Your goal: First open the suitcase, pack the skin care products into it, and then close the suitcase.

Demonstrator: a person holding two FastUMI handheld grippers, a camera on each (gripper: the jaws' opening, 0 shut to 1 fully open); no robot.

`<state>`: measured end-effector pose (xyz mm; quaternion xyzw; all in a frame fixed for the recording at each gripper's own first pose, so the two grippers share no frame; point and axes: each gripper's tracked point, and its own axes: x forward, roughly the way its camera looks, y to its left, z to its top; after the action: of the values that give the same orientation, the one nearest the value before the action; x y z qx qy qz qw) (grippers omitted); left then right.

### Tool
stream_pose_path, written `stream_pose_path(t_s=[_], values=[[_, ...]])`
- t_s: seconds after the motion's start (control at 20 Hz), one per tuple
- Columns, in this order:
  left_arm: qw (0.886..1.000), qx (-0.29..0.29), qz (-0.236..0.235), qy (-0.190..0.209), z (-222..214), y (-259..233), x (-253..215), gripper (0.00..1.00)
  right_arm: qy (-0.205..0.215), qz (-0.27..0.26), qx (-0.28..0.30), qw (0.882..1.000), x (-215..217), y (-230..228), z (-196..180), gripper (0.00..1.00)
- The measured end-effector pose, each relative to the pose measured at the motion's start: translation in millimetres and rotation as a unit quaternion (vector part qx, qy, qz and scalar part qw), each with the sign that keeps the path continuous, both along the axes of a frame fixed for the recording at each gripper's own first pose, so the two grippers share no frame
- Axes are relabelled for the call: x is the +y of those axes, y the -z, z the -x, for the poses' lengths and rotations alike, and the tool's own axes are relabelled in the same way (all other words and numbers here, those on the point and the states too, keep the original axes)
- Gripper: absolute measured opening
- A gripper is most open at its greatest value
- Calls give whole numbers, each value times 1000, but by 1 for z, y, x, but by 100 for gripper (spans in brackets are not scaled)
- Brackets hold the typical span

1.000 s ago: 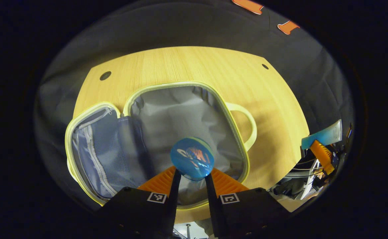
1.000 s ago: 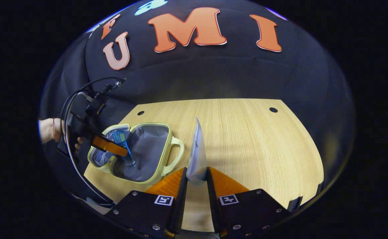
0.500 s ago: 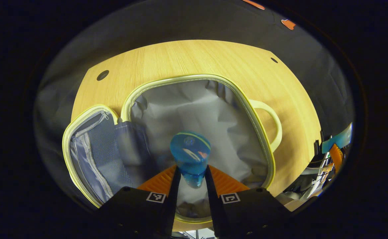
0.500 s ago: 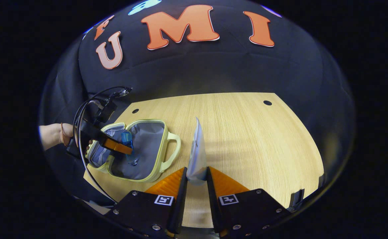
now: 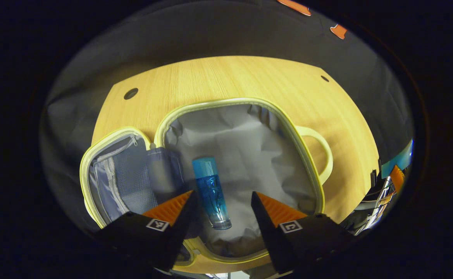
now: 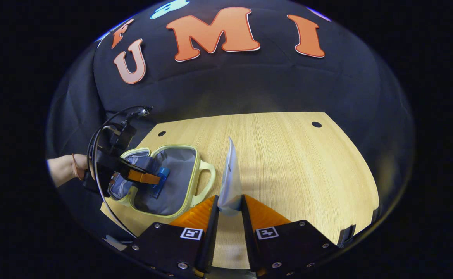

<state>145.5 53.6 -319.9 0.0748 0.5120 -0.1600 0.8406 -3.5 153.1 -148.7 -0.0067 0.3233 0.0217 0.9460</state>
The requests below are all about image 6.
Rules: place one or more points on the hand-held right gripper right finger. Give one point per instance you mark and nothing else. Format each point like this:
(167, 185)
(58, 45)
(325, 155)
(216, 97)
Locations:
(248, 240)

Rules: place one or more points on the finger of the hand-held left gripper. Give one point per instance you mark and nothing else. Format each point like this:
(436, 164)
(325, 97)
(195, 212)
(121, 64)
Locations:
(143, 177)

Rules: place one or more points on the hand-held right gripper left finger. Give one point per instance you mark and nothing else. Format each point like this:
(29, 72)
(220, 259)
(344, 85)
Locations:
(210, 240)

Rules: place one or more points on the blue skin care bottle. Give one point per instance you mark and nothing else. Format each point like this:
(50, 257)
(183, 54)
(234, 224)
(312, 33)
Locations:
(160, 184)

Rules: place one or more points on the pale yellow suitcase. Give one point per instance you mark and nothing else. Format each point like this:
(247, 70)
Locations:
(179, 170)

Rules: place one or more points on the pale blue skin care tube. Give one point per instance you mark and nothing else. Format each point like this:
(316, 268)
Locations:
(231, 182)

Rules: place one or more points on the black backdrop cloth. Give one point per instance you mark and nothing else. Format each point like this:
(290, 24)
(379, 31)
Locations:
(249, 85)

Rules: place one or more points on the black table edge bracket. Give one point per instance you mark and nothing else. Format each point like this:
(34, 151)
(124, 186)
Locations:
(345, 234)

